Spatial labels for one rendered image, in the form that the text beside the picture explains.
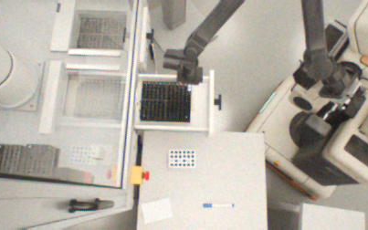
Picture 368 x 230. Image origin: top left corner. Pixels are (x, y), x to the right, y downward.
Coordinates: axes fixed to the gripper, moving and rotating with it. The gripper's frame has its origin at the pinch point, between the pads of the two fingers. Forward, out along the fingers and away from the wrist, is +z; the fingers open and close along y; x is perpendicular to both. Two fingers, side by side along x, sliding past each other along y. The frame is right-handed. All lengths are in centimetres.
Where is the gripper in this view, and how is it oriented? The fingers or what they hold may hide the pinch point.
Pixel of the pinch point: (189, 82)
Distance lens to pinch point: 121.6
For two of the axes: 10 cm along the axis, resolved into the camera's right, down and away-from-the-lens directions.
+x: -0.3, 9.6, -2.6
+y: -10.0, -0.3, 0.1
